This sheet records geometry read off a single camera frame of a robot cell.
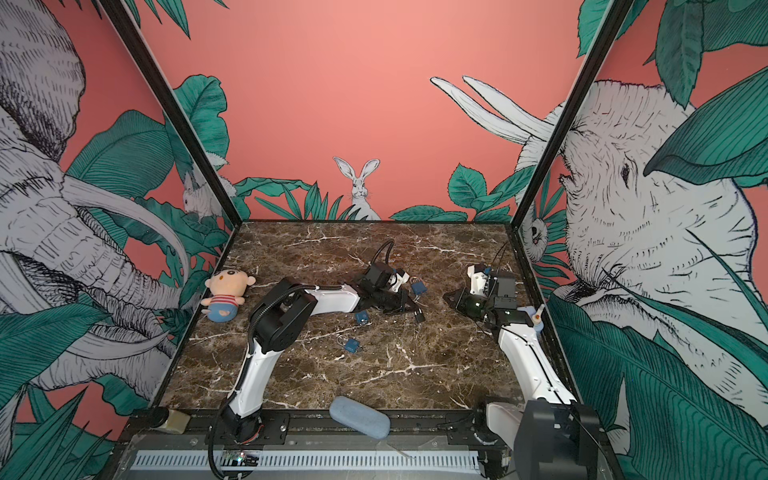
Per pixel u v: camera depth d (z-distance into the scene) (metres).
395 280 0.84
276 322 0.55
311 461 0.70
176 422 0.70
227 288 0.93
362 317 0.93
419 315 0.93
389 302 0.86
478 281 0.77
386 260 1.11
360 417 0.74
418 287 1.01
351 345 0.88
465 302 0.73
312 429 0.75
